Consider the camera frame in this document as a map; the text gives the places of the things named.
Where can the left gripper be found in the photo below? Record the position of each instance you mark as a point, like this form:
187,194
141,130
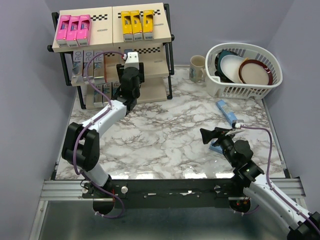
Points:
141,73

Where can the metallic blue toothpaste box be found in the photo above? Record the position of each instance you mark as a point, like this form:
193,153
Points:
115,86
97,99
107,91

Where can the dark teal bowl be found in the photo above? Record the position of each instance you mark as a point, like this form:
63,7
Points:
218,58

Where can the beige three-tier shelf rack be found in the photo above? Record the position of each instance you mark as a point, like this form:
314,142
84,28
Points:
106,35

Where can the cream ceramic mug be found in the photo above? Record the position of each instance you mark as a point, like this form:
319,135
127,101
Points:
197,71

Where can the pink toothpaste box diagonal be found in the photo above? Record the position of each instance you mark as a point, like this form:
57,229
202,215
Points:
62,30

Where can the yellow toothpaste box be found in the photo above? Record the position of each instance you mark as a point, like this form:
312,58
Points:
137,30
127,30
148,25

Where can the pink toothpaste box long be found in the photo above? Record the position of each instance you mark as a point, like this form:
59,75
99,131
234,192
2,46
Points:
71,37

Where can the black base bar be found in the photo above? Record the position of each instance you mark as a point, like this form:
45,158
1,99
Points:
176,193

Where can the red rimmed plate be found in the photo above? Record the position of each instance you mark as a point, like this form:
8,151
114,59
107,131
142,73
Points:
254,72

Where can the light blue toothpaste box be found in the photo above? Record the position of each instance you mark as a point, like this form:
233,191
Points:
126,51

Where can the white plastic dish basket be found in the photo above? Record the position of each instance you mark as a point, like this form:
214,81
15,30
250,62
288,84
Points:
215,86

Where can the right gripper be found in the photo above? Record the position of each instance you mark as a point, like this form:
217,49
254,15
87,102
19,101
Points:
207,135

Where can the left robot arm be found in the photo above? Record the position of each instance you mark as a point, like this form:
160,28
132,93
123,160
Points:
81,147

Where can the white plate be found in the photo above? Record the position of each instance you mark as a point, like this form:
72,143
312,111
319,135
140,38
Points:
230,65

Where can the red metallic toothpaste box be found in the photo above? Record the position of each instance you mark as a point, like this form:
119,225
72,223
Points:
77,68

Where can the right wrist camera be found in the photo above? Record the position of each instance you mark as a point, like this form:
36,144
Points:
237,124

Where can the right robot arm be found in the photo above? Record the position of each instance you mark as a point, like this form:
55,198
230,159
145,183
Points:
296,221

